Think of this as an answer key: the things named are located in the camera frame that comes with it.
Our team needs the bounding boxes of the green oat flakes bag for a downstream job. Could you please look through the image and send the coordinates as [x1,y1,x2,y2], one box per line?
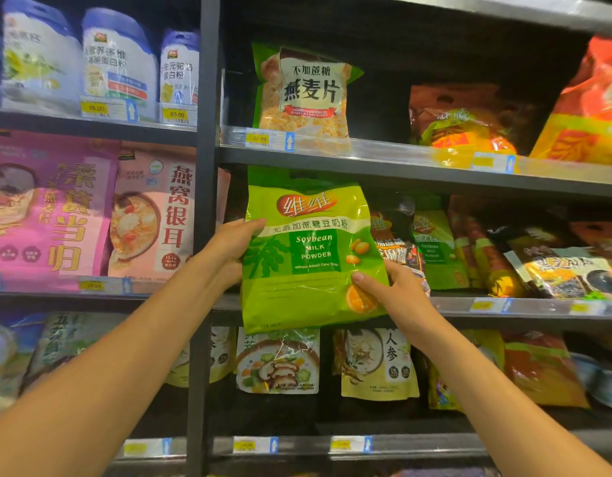
[251,42,364,154]

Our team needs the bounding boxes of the pale yellow food packet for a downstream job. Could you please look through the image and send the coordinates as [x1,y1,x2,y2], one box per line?
[164,327,236,389]

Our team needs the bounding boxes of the person's left hand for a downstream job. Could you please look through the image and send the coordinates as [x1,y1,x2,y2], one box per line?
[201,218,267,294]

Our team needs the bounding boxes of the orange yellow cereal packet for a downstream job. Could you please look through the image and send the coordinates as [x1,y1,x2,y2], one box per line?
[409,84,518,169]

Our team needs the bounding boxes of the dark green grey packet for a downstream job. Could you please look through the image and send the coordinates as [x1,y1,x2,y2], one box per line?
[22,313,129,394]

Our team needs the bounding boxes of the blue cereal packet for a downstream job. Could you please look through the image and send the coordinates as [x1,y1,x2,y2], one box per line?
[0,313,46,423]

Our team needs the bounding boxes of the person's left forearm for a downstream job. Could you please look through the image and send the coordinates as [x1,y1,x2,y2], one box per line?
[0,253,228,477]

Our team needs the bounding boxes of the red orange food packet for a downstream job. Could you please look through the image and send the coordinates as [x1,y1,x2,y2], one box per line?
[502,332,590,409]

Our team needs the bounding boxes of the large red yellow packet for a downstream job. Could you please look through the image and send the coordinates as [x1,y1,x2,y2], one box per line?
[530,35,612,167]

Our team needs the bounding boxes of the large pink food packet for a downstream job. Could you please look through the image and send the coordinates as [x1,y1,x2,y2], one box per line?
[0,131,120,293]

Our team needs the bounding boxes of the red yellow striped packet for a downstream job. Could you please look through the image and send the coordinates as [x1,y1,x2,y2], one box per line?
[447,196,528,299]

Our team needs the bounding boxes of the mushroom vegetable print packet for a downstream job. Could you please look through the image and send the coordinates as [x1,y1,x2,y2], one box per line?
[235,328,321,396]

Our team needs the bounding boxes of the green drink powder bag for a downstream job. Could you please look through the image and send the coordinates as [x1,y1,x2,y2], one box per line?
[241,166,390,336]
[412,196,470,292]

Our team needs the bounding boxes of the pale pink bowl print packet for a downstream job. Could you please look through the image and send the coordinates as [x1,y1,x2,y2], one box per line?
[107,144,197,284]
[217,169,231,229]

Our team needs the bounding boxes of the black metal shelving unit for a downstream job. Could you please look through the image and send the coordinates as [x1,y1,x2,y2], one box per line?
[0,0,612,477]

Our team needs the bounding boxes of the person's right forearm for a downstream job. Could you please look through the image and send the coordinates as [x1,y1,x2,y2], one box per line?
[413,317,612,477]

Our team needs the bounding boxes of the dark brown snack packet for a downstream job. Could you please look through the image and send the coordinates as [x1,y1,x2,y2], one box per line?
[370,211,431,296]

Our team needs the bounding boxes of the black yellow sesame packet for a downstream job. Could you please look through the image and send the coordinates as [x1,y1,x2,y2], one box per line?
[490,226,612,301]

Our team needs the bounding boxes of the small blue white powder bag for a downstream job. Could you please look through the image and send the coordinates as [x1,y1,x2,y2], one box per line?
[159,29,200,109]

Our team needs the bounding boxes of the person's right hand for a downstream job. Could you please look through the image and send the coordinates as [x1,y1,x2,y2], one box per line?
[351,259,439,347]

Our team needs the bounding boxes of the pale yellow bowl print packet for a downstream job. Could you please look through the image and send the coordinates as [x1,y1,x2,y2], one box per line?
[333,328,420,402]

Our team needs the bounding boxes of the blue grey food packet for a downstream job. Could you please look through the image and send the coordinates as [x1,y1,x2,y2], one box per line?
[571,352,612,414]

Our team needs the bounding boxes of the yellow white price tag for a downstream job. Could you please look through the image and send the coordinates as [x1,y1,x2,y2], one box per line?
[160,103,198,128]
[232,436,280,455]
[471,153,517,175]
[469,298,512,315]
[78,277,134,296]
[329,436,374,454]
[79,96,139,124]
[122,438,173,458]
[568,301,607,316]
[244,129,296,153]

